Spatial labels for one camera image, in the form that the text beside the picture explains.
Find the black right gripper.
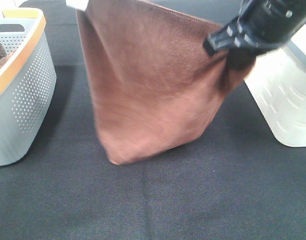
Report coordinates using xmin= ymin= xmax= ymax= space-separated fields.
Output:
xmin=203 ymin=0 xmax=303 ymax=56

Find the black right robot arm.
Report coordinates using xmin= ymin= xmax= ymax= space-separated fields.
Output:
xmin=203 ymin=0 xmax=306 ymax=56

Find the white plastic storage box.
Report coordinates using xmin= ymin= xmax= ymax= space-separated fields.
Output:
xmin=245 ymin=24 xmax=306 ymax=147

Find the black table cloth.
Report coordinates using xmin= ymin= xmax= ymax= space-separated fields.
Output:
xmin=0 ymin=0 xmax=306 ymax=240

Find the grey perforated laundry basket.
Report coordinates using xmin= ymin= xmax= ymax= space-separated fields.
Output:
xmin=0 ymin=7 xmax=57 ymax=167

